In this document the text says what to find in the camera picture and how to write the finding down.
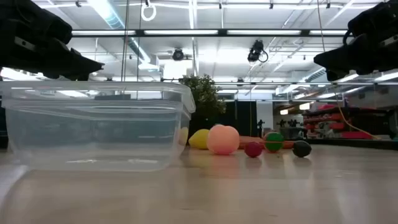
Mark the round black overhead camera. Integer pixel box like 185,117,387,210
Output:
172,47,185,62

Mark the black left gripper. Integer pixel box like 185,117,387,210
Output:
0,0,105,81

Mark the silver ceiling duct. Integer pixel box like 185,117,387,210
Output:
306,68,327,82
86,0,153,63

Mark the dark toy grape with stem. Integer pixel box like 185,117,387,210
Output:
292,140,313,158

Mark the orange toy carrot green top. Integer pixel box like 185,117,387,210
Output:
262,131,285,153

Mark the clear plastic tupperware container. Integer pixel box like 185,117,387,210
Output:
0,80,197,172

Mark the black room divider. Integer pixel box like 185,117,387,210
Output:
217,101,258,138

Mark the peach toy fruit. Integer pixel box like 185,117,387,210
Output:
206,124,241,156

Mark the red storage shelf rack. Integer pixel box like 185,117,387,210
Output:
302,103,389,141

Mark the overhead LED light bar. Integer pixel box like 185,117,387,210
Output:
71,29,349,37

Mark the yellow toy lemon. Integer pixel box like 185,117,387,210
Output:
179,126,211,151

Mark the small red toy cherry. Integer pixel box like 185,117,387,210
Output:
244,141,263,159

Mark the white looped hanging cable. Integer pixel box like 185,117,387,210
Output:
140,0,157,22

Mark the yellow hanging cable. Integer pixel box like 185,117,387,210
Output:
316,0,382,141

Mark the artificial green shrub plant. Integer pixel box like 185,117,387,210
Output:
179,73,227,119

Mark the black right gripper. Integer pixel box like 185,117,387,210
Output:
313,0,398,82

